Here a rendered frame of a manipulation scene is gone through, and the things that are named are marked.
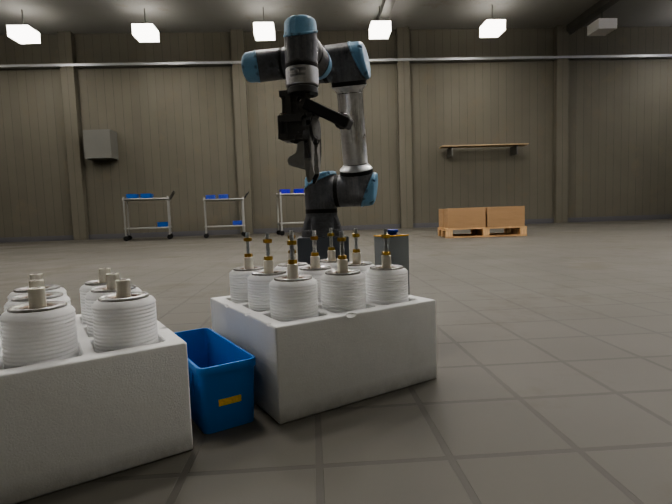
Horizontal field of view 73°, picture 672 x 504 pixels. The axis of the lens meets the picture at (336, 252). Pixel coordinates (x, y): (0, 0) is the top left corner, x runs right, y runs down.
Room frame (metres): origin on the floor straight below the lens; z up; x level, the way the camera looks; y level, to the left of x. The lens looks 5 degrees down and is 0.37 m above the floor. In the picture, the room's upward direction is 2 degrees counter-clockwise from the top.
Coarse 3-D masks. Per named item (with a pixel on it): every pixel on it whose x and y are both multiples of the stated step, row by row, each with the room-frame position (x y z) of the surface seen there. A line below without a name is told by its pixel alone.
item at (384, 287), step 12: (372, 276) 0.99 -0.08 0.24; (384, 276) 0.98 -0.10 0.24; (396, 276) 0.98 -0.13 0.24; (372, 288) 0.99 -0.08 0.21; (384, 288) 0.98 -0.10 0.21; (396, 288) 0.98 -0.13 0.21; (372, 300) 0.99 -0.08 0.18; (384, 300) 0.98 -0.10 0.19; (396, 300) 0.98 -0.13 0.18; (408, 300) 1.01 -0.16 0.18
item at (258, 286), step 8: (248, 280) 0.98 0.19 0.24; (256, 280) 0.95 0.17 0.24; (264, 280) 0.95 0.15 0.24; (248, 288) 0.98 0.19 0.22; (256, 288) 0.96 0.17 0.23; (264, 288) 0.95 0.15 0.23; (248, 296) 0.99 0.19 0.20; (256, 296) 0.96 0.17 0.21; (264, 296) 0.95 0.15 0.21; (248, 304) 0.99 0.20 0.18; (256, 304) 0.96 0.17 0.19; (264, 304) 0.95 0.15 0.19
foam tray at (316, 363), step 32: (224, 320) 1.03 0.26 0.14; (256, 320) 0.87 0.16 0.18; (320, 320) 0.84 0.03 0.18; (352, 320) 0.88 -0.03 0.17; (384, 320) 0.92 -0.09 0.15; (416, 320) 0.97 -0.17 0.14; (256, 352) 0.87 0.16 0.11; (288, 352) 0.80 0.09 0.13; (320, 352) 0.84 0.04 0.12; (352, 352) 0.88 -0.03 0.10; (384, 352) 0.92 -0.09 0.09; (416, 352) 0.97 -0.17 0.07; (256, 384) 0.88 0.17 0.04; (288, 384) 0.80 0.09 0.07; (320, 384) 0.84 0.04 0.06; (352, 384) 0.88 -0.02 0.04; (384, 384) 0.92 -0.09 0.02; (288, 416) 0.80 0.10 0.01
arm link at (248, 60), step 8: (272, 48) 1.17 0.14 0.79; (280, 48) 1.16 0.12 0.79; (248, 56) 1.17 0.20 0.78; (256, 56) 1.16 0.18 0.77; (264, 56) 1.15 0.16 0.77; (272, 56) 1.15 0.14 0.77; (248, 64) 1.16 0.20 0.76; (256, 64) 1.16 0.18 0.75; (264, 64) 1.15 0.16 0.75; (272, 64) 1.15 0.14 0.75; (280, 64) 1.15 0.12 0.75; (248, 72) 1.17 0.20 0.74; (256, 72) 1.17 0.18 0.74; (264, 72) 1.16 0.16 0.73; (272, 72) 1.16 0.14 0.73; (280, 72) 1.16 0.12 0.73; (248, 80) 1.20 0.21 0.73; (256, 80) 1.19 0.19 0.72; (264, 80) 1.19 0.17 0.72; (272, 80) 1.20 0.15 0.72; (320, 80) 1.53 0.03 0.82
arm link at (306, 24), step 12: (288, 24) 1.04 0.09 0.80; (300, 24) 1.03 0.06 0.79; (312, 24) 1.04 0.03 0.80; (288, 36) 1.03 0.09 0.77; (300, 36) 1.03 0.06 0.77; (312, 36) 1.04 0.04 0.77; (288, 48) 1.04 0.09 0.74; (300, 48) 1.03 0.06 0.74; (312, 48) 1.04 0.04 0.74; (288, 60) 1.04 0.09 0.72; (300, 60) 1.03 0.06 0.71; (312, 60) 1.04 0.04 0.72
